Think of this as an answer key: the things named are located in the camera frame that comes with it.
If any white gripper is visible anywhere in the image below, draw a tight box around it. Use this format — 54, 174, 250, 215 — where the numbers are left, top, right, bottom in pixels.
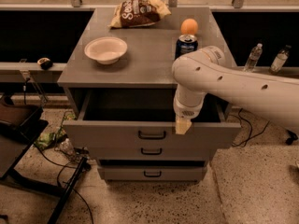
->
173, 84, 206, 134

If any grey top drawer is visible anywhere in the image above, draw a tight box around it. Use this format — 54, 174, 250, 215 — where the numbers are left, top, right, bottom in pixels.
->
64, 89, 240, 149

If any grey drawer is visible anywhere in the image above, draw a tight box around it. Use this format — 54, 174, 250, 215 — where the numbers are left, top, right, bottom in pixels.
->
97, 166, 207, 181
88, 147, 216, 161
64, 89, 240, 149

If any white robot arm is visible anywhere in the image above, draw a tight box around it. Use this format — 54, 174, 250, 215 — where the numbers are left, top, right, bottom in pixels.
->
172, 46, 299, 133

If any grey middle drawer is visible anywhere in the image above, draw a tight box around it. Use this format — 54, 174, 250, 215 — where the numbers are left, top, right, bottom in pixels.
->
88, 147, 216, 161

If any grey drawer cabinet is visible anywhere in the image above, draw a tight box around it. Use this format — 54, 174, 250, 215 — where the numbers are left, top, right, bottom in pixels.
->
58, 7, 230, 168

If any grey bottom drawer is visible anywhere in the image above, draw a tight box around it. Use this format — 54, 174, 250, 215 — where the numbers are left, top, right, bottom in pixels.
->
97, 166, 207, 181

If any blue soda can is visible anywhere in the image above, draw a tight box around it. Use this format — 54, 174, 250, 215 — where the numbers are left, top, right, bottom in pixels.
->
175, 35, 198, 59

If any clear water bottle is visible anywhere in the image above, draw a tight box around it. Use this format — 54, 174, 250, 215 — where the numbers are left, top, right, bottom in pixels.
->
244, 43, 263, 72

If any orange fruit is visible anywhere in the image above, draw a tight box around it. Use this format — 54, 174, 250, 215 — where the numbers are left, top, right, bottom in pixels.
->
180, 19, 198, 35

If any white bowl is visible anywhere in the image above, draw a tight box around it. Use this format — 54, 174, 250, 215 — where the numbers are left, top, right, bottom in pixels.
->
84, 37, 128, 64

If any brown chip bag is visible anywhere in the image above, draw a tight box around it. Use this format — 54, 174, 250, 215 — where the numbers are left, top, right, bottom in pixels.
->
109, 0, 171, 28

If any green snack bag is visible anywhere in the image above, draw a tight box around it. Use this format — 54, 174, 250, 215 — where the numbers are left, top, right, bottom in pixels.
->
33, 111, 76, 151

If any black tape measure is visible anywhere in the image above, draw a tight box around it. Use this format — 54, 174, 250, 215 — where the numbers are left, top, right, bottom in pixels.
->
37, 58, 53, 70

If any black power cable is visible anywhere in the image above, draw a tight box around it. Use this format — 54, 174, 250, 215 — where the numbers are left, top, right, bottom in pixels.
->
231, 108, 270, 148

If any black floor cable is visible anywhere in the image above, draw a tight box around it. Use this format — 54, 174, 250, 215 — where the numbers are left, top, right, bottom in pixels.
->
32, 143, 95, 224

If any black stand frame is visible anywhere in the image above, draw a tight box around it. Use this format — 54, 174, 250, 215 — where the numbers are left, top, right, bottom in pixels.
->
0, 95, 87, 224

